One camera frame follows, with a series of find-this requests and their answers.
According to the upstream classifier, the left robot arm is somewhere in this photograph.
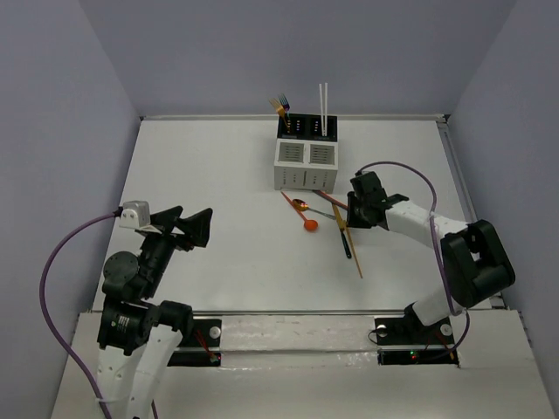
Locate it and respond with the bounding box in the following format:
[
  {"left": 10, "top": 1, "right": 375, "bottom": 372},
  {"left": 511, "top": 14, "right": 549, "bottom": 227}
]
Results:
[{"left": 96, "top": 201, "right": 213, "bottom": 418}]

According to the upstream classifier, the black utensil caddy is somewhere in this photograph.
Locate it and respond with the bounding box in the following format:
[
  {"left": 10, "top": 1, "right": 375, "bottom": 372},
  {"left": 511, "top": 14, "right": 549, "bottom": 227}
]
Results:
[{"left": 277, "top": 113, "right": 338, "bottom": 142}]

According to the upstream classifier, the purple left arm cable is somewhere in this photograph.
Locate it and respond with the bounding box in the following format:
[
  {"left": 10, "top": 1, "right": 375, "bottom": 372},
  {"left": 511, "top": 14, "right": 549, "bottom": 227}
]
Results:
[{"left": 38, "top": 209, "right": 162, "bottom": 419}]

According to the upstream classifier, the orange red chopstick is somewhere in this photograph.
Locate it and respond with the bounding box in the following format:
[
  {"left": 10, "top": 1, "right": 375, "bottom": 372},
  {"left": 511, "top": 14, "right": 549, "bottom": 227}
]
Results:
[{"left": 314, "top": 190, "right": 348, "bottom": 210}]

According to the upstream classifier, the aluminium table rail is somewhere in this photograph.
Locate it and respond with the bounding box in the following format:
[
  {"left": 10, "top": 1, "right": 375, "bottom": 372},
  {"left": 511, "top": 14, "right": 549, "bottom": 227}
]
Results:
[{"left": 436, "top": 121, "right": 505, "bottom": 310}]

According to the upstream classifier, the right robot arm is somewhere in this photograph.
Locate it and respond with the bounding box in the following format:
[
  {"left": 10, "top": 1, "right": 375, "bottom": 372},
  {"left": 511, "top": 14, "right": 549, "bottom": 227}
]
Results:
[{"left": 347, "top": 171, "right": 515, "bottom": 345}]

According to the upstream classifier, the gold metal spoon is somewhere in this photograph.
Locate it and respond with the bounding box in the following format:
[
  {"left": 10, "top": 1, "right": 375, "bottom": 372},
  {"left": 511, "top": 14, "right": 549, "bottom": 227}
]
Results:
[{"left": 292, "top": 198, "right": 335, "bottom": 220}]

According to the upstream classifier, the iridescent rainbow metal fork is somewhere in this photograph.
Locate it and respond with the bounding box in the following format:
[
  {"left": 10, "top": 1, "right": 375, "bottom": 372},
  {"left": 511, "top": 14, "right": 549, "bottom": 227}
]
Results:
[{"left": 278, "top": 93, "right": 290, "bottom": 122}]

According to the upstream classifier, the amber plastic fork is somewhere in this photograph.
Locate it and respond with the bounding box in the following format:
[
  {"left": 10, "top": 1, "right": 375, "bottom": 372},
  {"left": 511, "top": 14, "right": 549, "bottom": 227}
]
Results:
[{"left": 269, "top": 98, "right": 289, "bottom": 128}]

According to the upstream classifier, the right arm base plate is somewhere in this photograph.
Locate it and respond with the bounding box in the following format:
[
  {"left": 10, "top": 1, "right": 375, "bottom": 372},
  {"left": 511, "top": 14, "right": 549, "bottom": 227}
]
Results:
[{"left": 367, "top": 317, "right": 459, "bottom": 366}]

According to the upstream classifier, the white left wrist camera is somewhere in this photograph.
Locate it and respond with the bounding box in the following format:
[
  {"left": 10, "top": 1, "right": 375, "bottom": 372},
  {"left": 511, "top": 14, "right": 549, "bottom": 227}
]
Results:
[{"left": 119, "top": 201, "right": 150, "bottom": 230}]

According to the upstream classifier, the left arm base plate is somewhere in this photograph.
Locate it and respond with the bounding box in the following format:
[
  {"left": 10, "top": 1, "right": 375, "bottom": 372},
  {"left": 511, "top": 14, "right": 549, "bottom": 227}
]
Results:
[{"left": 168, "top": 317, "right": 222, "bottom": 367}]

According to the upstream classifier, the white utensil caddy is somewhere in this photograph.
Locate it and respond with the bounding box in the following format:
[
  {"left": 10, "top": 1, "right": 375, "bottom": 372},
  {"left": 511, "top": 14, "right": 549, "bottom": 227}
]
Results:
[{"left": 273, "top": 138, "right": 338, "bottom": 193}]

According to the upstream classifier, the yellow black handled knife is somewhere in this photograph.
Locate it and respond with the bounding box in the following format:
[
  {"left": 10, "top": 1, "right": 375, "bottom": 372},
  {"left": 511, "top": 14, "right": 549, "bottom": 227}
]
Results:
[{"left": 332, "top": 203, "right": 352, "bottom": 259}]

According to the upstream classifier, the orange plastic spoon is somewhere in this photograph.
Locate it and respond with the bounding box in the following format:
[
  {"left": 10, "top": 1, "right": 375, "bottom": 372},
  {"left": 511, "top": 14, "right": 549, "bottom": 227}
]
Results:
[{"left": 281, "top": 191, "right": 319, "bottom": 232}]

